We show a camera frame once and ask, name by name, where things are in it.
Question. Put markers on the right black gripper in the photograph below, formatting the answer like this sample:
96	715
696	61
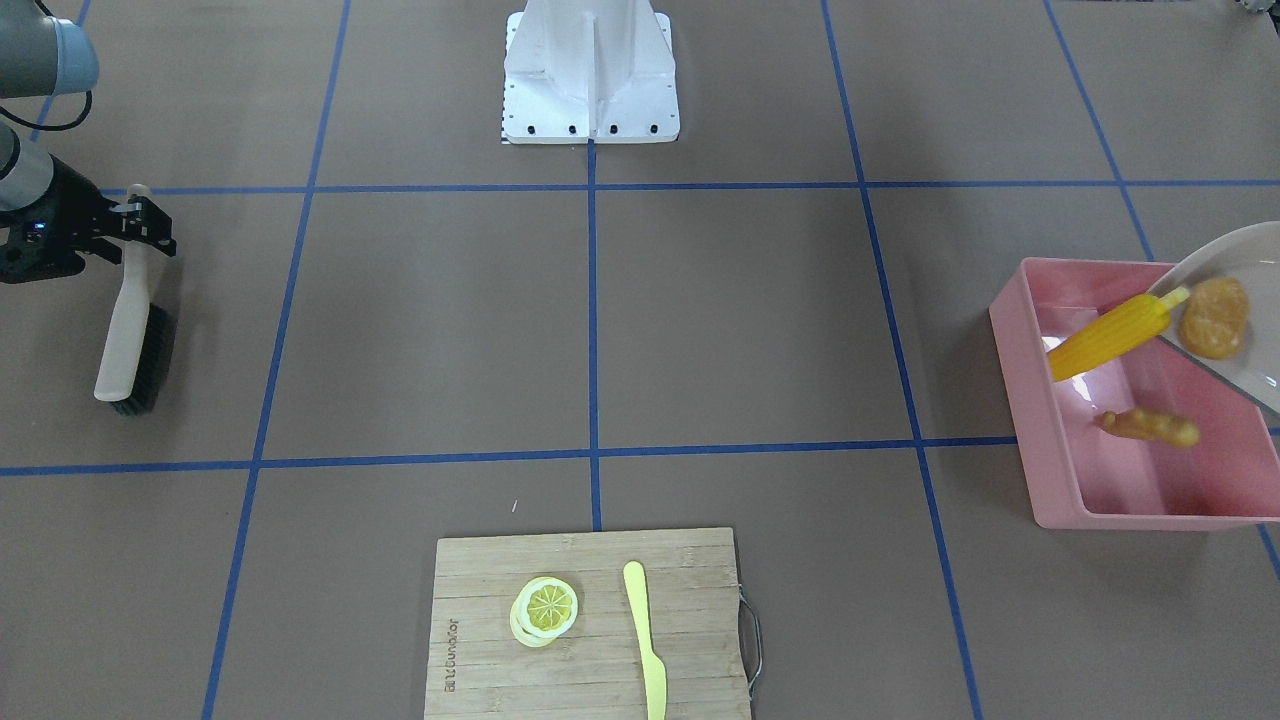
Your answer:
66	197

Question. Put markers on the beige hand brush black bristles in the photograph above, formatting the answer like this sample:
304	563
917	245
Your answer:
135	353

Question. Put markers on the yellow toy corn cob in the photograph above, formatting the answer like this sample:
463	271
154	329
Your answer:
1115	333

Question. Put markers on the tan toy ginger root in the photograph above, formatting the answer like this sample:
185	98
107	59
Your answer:
1150	426

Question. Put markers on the brown toy potato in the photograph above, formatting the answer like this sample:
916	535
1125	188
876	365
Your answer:
1215	319

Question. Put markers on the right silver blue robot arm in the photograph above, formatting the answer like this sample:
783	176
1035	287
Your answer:
44	56

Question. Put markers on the pink plastic bin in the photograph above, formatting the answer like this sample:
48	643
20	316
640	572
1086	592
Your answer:
1080	478

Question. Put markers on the yellow toy lemon slice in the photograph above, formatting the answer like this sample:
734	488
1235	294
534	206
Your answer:
543	611

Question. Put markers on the yellow plastic knife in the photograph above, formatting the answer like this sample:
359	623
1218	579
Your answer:
655	677

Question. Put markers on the bamboo cutting board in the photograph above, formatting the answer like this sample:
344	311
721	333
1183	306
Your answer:
477	668

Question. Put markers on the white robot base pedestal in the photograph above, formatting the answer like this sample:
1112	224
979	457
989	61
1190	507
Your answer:
589	72

